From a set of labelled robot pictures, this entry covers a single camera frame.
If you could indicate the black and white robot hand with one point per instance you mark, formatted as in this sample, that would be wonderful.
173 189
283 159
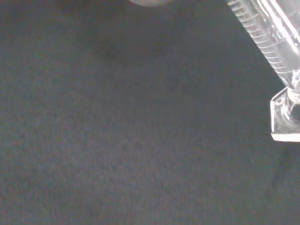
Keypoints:
146 2

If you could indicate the black table cloth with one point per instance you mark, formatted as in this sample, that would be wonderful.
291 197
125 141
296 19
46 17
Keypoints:
131 131

